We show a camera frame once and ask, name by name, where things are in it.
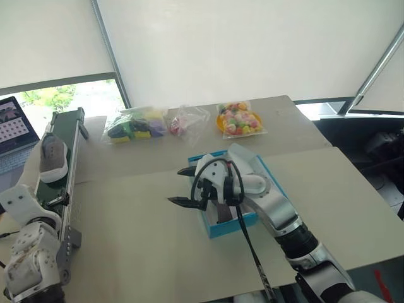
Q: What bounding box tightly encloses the grey laptop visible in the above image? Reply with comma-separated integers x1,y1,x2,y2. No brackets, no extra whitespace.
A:
0,96,41,190

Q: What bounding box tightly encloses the orange plate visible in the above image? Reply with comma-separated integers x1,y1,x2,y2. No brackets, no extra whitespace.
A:
215,110,263,134

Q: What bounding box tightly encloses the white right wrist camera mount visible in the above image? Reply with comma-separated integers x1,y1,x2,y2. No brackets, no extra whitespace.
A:
193,153,236,203

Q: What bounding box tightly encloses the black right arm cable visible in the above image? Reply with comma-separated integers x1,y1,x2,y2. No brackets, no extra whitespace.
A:
190,158,276,303

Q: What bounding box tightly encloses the white wrapping paper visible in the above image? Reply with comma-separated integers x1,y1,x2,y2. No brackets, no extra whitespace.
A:
227,142,265,178

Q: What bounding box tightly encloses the beige cardboard sheet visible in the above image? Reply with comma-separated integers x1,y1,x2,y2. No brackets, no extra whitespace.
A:
74,94,333,184

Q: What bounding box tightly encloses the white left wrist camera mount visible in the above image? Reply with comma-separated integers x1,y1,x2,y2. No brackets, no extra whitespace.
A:
0,132,51,225

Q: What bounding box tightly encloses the grey shoe with white sole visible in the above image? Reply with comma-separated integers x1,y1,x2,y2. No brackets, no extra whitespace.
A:
39,134,69,184

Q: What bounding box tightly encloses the red strap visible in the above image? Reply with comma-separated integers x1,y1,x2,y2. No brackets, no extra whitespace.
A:
373,269,393,303

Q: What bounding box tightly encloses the blue cardboard shoebox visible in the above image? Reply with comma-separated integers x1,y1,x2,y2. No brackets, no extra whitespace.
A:
187,150,285,240

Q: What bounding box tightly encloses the bag of coloured blocks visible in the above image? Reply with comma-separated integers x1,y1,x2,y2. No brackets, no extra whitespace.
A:
100,106,169,146

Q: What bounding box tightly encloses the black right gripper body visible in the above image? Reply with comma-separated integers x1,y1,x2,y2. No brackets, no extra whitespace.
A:
197,177,222,212

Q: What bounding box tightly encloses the green belt conveyor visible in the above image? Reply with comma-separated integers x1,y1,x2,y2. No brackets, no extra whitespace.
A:
33,107,91,285

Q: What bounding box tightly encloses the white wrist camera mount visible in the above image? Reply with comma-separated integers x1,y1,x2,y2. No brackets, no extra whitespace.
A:
0,132,51,225
193,153,236,203

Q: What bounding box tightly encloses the clear bag with pink pieces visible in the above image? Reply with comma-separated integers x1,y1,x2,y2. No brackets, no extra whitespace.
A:
163,105,211,149

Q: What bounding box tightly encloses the metal window frame post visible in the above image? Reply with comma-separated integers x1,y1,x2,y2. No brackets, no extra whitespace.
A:
340,27,404,115
90,0,133,109

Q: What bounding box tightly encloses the bag of coloured candies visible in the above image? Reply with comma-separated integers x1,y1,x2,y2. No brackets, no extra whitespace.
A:
215,100,270,140

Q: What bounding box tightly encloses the dark brown shoe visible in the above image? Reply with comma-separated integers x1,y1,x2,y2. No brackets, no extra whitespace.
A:
213,201,235,224

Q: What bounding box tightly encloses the dark equipment beside table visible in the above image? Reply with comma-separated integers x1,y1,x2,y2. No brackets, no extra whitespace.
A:
314,118,404,222

